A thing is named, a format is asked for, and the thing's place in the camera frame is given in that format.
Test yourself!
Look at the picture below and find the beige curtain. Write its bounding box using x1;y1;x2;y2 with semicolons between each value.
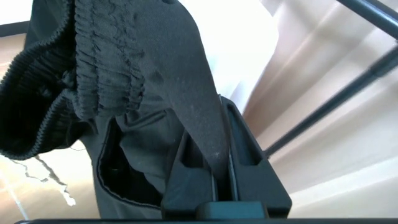
242;0;398;218

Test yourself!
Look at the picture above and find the black garment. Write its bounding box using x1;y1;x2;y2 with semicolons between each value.
0;0;233;220

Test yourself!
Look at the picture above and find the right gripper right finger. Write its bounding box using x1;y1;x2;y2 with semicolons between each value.
219;95;293;218

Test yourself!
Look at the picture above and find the black clothes rack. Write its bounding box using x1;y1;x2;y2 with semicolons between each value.
263;0;398;159

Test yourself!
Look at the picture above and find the white garment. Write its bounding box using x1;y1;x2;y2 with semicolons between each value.
177;0;280;114

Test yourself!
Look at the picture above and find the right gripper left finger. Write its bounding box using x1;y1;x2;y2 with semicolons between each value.
160;130;218;220

